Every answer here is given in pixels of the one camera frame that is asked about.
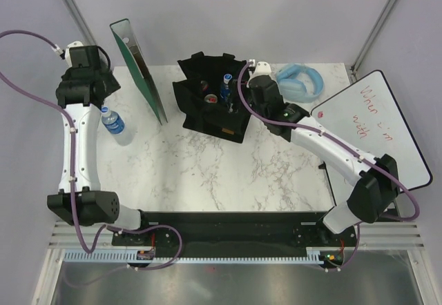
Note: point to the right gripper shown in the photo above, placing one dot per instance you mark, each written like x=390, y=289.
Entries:
x=245, y=111

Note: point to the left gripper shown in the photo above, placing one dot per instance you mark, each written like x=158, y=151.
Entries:
x=112, y=83

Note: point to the blue label water bottle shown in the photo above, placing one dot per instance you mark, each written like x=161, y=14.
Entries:
x=224, y=88

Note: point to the Red Bull can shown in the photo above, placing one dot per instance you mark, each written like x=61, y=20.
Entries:
x=211, y=99
x=204, y=86

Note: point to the black canvas bag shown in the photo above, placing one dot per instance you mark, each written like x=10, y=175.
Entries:
x=211, y=119

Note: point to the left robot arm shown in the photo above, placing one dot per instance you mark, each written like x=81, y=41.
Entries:
x=80, y=95

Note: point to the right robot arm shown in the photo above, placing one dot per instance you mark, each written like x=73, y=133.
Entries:
x=374, y=179

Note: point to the light blue headphones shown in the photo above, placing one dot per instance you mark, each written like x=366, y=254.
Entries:
x=295, y=90

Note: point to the green file holder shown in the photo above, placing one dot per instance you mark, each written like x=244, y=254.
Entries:
x=133, y=57

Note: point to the whiteboard with red writing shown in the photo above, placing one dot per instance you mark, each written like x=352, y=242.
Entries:
x=367, y=116

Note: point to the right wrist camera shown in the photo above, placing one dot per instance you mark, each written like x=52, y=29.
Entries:
x=258, y=68

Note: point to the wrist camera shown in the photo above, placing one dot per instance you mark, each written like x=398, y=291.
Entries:
x=64, y=53
x=258, y=68

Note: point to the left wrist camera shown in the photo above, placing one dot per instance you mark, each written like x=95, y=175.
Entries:
x=64, y=53

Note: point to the left aluminium frame post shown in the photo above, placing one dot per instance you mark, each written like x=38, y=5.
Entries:
x=80, y=22

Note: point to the aluminium frame post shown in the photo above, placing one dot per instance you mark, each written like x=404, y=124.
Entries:
x=80, y=22
x=379, y=24

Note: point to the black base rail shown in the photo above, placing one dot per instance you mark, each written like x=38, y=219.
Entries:
x=232, y=234

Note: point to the white cable duct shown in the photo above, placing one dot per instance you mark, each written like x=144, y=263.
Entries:
x=127, y=256

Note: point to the right aluminium frame post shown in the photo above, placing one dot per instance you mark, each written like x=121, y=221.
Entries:
x=379, y=24

